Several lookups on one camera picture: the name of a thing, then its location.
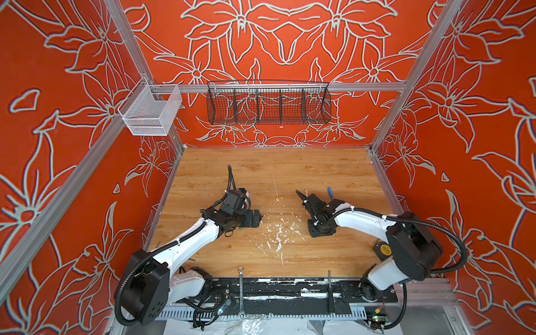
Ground clear plastic bin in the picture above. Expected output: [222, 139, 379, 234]
[118, 76, 183, 136]

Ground silver wrench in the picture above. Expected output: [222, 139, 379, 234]
[238, 266, 246, 319]

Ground yellow black tape measure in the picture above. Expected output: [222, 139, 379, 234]
[373, 240, 392, 261]

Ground black mounting base plate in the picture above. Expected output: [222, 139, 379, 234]
[192, 277, 399, 317]

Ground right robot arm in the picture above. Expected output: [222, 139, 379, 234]
[296, 191, 468, 302]

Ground black wire basket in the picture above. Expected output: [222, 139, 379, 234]
[207, 80, 333, 126]

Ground grey slotted cable duct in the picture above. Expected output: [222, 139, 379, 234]
[156, 305, 367, 322]

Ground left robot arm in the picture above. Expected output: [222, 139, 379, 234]
[114, 168, 262, 327]

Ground black clamp bar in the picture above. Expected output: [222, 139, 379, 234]
[327, 270, 335, 314]

